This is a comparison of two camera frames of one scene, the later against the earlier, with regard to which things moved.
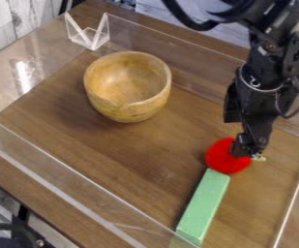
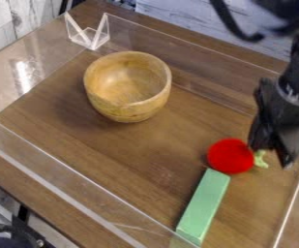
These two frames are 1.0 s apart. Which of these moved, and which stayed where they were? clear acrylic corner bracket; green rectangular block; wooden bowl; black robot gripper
Moved: black robot gripper
Stayed: green rectangular block; clear acrylic corner bracket; wooden bowl
